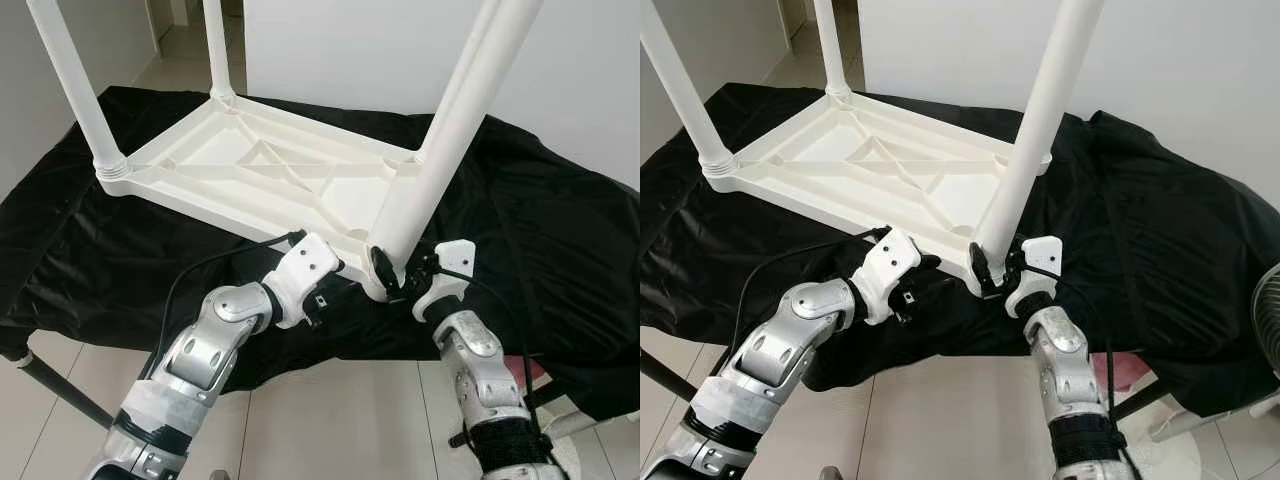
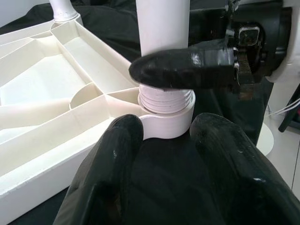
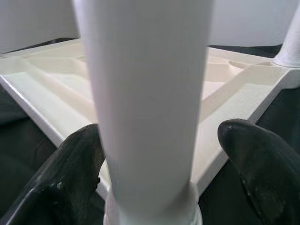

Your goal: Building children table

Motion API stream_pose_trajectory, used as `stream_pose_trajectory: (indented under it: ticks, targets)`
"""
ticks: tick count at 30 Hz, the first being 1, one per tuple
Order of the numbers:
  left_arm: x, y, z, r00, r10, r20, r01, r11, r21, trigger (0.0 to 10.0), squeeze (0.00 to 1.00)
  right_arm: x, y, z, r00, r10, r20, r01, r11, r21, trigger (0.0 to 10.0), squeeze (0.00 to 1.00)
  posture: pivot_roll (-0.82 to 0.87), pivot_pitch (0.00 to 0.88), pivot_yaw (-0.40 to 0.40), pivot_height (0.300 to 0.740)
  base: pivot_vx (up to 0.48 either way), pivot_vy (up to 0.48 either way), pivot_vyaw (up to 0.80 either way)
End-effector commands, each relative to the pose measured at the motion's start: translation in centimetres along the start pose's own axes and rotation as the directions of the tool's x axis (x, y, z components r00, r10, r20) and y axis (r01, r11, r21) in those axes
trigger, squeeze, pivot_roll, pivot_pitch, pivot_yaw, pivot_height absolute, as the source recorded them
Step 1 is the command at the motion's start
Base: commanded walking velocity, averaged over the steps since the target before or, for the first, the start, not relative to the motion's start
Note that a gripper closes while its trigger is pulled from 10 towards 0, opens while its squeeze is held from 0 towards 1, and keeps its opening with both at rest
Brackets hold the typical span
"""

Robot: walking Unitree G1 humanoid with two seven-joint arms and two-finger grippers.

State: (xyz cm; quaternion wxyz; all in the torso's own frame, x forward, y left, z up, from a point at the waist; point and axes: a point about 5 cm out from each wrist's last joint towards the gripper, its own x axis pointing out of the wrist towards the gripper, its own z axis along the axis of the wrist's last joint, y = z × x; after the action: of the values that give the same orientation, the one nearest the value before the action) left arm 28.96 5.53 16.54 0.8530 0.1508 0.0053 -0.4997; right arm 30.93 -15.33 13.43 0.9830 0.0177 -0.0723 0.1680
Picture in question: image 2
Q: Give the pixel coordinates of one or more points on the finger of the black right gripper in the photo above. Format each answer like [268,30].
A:
[182,68]

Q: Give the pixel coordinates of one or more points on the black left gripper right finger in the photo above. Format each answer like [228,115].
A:
[239,178]

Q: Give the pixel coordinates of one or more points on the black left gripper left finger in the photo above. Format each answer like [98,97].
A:
[103,178]

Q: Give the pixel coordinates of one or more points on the white plastic table leg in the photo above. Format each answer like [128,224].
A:
[63,9]
[164,25]

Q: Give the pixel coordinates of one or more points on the white plastic table top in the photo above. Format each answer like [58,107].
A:
[47,93]

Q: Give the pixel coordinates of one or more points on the white round stand base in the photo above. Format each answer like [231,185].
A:
[266,140]

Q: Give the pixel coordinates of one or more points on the black cloth cover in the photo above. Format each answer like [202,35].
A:
[168,168]

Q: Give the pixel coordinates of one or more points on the black metal frame bar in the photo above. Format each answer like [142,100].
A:
[289,117]

